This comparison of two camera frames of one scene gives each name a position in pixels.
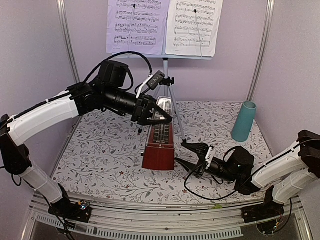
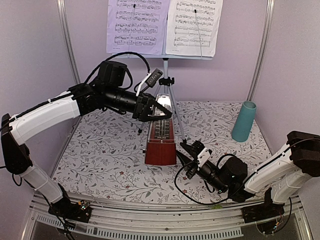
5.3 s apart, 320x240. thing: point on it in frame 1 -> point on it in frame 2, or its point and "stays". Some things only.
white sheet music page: [193, 27] stays
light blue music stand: [166, 81] stays
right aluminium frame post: [262, 49] stays
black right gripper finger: [200, 148] -> [189, 148]
